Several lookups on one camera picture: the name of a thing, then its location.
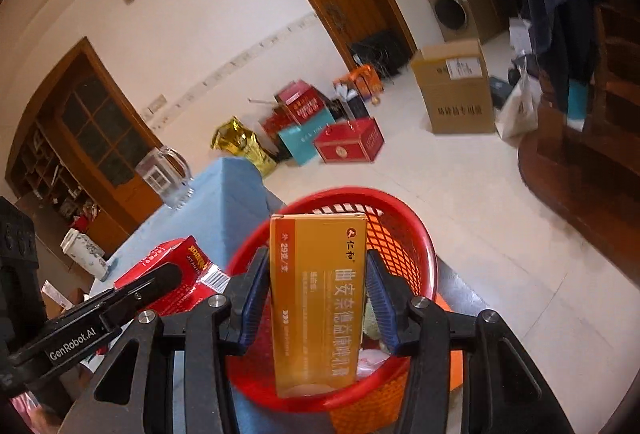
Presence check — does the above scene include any wooden shelf cabinet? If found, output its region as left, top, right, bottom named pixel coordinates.
left=5, top=117, right=103, bottom=235

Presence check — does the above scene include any white shopping bag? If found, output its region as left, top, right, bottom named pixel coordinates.
left=495, top=64, right=543, bottom=140

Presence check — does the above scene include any red plastic basket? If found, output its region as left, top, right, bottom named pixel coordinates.
left=225, top=187, right=438, bottom=415

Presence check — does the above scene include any large cardboard box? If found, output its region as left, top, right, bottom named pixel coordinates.
left=410, top=39, right=497, bottom=135

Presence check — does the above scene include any grey washing machine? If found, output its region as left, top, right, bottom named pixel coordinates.
left=424, top=0, right=501, bottom=42

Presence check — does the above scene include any teal garment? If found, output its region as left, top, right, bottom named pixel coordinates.
left=567, top=82, right=591, bottom=121

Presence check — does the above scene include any orange gift box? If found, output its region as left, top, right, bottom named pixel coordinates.
left=334, top=67, right=385, bottom=101

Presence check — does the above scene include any white paper cup with lid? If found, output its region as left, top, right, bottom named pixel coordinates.
left=60, top=229, right=112, bottom=282

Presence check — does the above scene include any torn red carton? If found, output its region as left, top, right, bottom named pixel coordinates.
left=114, top=237, right=232, bottom=317

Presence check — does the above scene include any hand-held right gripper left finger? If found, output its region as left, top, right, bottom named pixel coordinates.
left=60, top=245, right=272, bottom=434

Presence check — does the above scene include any red gift box with handle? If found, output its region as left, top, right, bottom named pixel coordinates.
left=313, top=118, right=385, bottom=164

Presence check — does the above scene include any orange medicine box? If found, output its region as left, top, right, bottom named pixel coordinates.
left=269, top=213, right=368, bottom=399

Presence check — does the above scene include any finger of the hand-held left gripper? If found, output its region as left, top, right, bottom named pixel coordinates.
left=81, top=262, right=184, bottom=316

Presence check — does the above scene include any gold foil bag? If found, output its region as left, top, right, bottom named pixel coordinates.
left=211, top=117, right=277, bottom=178

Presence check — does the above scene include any glass mug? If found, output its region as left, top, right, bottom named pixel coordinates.
left=135, top=147, right=196, bottom=211

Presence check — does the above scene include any wooden door with glass panes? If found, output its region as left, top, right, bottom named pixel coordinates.
left=35, top=37, right=166, bottom=237

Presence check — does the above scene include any orange wooden stool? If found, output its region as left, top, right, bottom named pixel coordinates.
left=327, top=259, right=483, bottom=434

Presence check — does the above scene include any wooden staircase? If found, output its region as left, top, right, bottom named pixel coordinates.
left=517, top=0, right=640, bottom=295

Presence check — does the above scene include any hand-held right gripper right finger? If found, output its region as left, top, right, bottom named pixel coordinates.
left=366, top=249, right=576, bottom=434

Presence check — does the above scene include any dark red box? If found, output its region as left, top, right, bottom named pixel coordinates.
left=260, top=110, right=291, bottom=141

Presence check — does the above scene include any teal box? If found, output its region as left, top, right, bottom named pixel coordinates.
left=277, top=120, right=337, bottom=166

